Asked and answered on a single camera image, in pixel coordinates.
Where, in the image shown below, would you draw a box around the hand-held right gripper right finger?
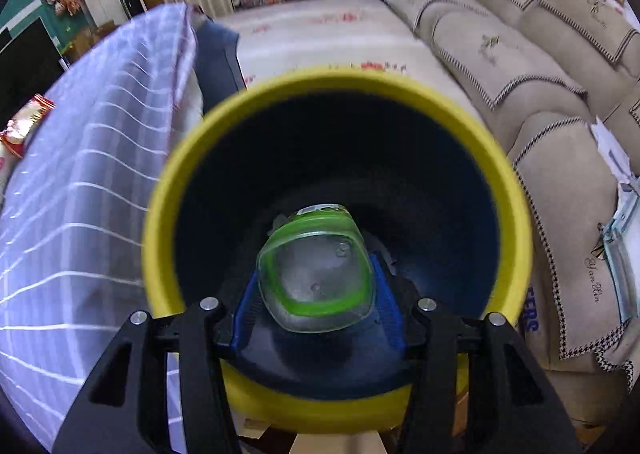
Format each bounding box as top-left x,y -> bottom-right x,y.
367,254 -> 583,454

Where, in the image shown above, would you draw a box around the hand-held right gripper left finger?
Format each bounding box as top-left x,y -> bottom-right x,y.
52,274 -> 266,454

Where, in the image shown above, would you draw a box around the clear green-rimmed plastic container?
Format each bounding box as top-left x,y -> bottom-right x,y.
256,204 -> 376,334

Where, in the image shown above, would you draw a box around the yellow trash bin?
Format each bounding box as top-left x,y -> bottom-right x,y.
141,65 -> 533,435

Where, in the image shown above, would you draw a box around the purple checked tablecloth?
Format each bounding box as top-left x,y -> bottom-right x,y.
0,3 -> 203,452

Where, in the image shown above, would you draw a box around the beige fabric sofa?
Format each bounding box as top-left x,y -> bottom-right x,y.
375,0 -> 640,395

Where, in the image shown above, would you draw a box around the dark blue cloth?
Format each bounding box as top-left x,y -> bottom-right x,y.
194,23 -> 247,127

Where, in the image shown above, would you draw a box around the white papers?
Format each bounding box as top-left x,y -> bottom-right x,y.
590,116 -> 640,185

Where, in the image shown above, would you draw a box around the floral beige mattress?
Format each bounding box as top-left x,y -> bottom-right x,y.
220,0 -> 481,135

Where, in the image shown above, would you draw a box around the red white packet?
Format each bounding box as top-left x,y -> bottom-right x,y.
0,96 -> 56,157

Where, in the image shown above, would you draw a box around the black flat television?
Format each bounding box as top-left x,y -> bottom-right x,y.
0,16 -> 66,127

